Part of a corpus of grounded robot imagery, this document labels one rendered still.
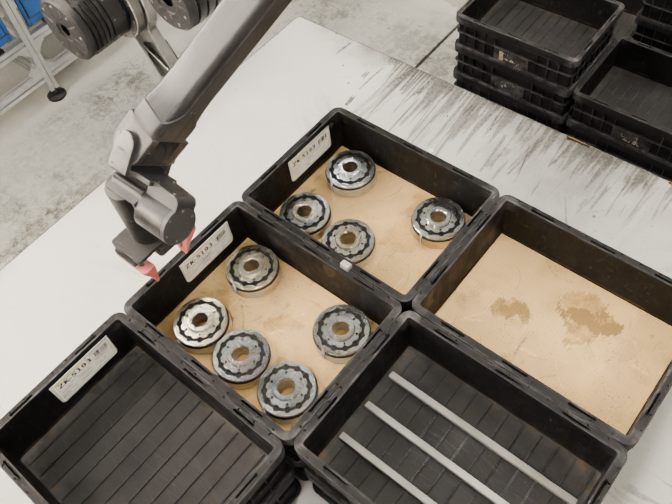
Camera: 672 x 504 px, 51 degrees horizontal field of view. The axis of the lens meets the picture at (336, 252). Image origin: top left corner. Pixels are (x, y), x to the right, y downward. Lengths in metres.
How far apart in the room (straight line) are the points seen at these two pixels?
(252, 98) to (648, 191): 0.98
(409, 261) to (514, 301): 0.21
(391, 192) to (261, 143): 0.44
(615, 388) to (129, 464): 0.82
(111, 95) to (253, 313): 1.95
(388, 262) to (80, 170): 1.77
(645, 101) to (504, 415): 1.37
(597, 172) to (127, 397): 1.10
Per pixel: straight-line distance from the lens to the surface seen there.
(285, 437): 1.10
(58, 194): 2.85
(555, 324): 1.30
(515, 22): 2.38
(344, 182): 1.43
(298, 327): 1.29
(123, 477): 1.26
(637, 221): 1.63
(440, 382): 1.23
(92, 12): 1.90
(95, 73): 3.27
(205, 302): 1.32
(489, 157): 1.68
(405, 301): 1.18
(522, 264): 1.36
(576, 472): 1.21
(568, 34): 2.36
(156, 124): 0.92
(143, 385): 1.32
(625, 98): 2.35
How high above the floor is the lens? 1.96
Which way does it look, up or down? 56 degrees down
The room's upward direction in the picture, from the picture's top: 10 degrees counter-clockwise
